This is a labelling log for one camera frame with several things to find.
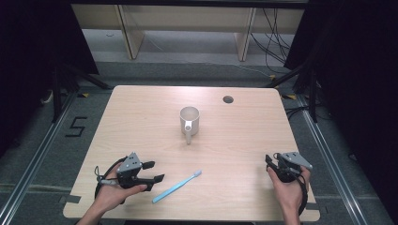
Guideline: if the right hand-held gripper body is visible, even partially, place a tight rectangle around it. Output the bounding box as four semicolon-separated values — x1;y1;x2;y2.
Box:
273;151;314;184

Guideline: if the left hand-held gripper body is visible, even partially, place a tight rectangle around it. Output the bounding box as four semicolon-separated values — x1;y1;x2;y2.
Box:
115;151;148;190

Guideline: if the person's right hand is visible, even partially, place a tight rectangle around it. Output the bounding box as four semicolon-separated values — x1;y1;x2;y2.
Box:
267;165;312;214

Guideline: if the person's left hand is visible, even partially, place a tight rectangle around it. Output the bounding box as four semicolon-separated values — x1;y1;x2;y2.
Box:
92;161;148;215

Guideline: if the light blue toothbrush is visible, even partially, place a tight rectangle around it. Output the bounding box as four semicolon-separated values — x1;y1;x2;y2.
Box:
151;169;203;204

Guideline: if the black metal stand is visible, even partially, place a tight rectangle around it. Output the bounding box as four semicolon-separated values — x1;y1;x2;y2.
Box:
51;62;114;124
264;60;319;124

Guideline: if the black curtain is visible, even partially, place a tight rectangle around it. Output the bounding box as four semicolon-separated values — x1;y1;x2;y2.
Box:
0;0;100;158
283;0;398;224

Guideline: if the grey cable plug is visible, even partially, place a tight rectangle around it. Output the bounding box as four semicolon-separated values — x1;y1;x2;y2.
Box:
97;178;119;187

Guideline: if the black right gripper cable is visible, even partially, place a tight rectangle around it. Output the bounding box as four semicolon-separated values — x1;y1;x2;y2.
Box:
295;173;310;218

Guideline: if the aluminium floor rail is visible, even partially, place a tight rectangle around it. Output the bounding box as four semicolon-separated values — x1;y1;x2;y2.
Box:
296;93;370;225
0;91;79;225

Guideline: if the white cup with handle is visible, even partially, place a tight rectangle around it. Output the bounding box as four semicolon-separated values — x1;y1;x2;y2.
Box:
178;106;201;146

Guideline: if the white floor cable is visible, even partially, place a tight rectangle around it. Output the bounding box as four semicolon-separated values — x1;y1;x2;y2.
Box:
205;61;272;79

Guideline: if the bundle of black cables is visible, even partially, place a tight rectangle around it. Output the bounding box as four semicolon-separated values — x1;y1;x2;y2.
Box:
250;7;296;75

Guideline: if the beige wooden desk frame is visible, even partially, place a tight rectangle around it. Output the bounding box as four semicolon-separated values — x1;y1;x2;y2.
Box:
70;3;306;62

